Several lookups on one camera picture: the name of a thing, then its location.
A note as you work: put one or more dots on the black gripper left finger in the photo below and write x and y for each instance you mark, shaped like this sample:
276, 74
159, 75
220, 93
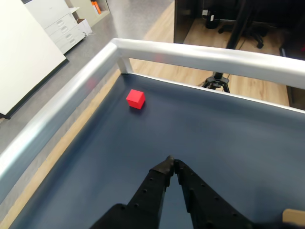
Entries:
143, 202

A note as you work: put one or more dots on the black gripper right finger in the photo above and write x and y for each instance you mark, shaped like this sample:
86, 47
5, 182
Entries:
207, 205

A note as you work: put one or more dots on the red cube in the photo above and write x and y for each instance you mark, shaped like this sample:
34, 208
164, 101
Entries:
135, 99

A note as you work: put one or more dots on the tan square metal box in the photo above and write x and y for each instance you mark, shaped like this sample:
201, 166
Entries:
294, 215

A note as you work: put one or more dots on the black tripod stand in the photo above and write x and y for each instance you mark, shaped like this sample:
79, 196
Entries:
218, 80

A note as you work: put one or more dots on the black office chair base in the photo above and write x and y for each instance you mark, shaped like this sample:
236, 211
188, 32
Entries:
255, 31

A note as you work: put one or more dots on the black waste bin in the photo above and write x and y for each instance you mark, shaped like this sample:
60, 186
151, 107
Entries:
212, 20

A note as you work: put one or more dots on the white cardboard carton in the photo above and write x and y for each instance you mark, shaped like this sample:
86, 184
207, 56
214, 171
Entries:
84, 26

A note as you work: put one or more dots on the white partition panel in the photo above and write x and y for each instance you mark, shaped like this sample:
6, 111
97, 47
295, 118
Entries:
23, 59

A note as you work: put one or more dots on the black desk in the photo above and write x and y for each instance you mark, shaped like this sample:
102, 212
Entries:
182, 19

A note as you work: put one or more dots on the white drawer cabinet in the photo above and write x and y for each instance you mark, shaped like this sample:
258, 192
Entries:
62, 28

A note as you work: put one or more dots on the beige shelf unit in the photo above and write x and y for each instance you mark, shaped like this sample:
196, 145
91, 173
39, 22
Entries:
104, 9

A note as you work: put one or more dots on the orange books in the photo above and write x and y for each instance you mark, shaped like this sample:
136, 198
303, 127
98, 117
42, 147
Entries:
96, 7

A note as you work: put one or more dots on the silver table rail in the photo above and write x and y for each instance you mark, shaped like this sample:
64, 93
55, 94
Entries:
166, 51

